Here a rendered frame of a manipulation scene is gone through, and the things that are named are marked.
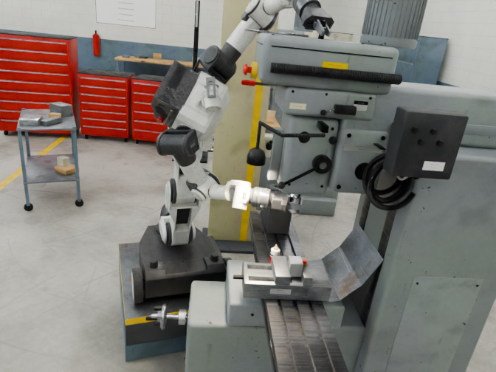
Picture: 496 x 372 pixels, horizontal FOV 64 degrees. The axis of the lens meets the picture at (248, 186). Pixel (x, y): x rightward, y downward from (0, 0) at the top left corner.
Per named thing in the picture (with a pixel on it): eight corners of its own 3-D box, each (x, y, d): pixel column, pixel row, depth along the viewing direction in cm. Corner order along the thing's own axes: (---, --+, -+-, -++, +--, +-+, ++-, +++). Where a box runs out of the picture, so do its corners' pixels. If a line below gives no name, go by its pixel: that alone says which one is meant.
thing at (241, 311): (227, 327, 169) (229, 304, 165) (225, 278, 201) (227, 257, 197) (341, 330, 175) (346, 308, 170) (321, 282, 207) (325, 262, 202)
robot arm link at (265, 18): (297, 2, 166) (272, 12, 183) (280, -16, 161) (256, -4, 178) (284, 23, 165) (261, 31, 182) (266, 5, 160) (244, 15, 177)
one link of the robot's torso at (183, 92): (139, 131, 193) (146, 106, 160) (171, 76, 203) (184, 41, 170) (194, 160, 200) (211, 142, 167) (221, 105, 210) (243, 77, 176)
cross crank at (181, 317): (152, 335, 182) (152, 314, 178) (156, 317, 193) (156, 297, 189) (187, 336, 184) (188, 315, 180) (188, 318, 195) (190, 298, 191)
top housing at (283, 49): (259, 84, 135) (264, 33, 129) (252, 74, 159) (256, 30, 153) (391, 96, 140) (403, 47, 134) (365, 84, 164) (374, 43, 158)
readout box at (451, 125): (392, 178, 125) (409, 111, 117) (381, 167, 133) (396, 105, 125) (452, 181, 127) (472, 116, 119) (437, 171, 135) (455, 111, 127)
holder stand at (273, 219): (266, 233, 208) (271, 198, 200) (260, 214, 228) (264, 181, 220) (288, 234, 209) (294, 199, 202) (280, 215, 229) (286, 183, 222)
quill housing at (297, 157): (280, 195, 155) (291, 114, 143) (272, 176, 174) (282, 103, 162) (327, 198, 157) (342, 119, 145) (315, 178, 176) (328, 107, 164)
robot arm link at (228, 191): (242, 180, 167) (224, 179, 178) (238, 201, 166) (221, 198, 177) (254, 183, 171) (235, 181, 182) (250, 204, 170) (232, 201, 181)
